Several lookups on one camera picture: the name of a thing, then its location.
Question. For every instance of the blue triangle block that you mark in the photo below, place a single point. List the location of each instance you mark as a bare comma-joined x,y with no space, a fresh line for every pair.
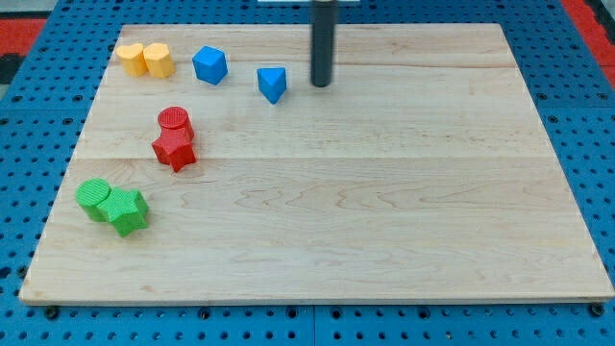
272,83

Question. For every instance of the light wooden board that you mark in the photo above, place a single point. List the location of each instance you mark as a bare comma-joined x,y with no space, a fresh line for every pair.
423,174

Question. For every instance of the red star block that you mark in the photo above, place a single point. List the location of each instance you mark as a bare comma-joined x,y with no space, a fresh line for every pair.
174,148

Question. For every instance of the red cylinder block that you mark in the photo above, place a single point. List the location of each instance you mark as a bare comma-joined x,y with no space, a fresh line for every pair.
176,118

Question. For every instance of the blue cube block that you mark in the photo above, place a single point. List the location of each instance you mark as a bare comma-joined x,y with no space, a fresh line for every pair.
210,65

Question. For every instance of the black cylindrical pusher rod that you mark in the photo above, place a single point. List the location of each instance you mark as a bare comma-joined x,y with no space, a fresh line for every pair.
323,21

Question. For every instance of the yellow pentagon block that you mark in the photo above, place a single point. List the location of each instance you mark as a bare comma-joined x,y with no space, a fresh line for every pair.
158,60

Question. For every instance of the green star block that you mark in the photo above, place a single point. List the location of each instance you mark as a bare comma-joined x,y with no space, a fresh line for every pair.
125,210

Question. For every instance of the yellow heart block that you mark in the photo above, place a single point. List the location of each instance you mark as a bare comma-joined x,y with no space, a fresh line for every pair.
132,59

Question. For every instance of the green cylinder block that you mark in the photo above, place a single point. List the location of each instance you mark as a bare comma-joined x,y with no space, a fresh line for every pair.
90,194

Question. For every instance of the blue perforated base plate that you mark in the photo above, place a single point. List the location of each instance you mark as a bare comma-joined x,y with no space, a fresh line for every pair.
46,106

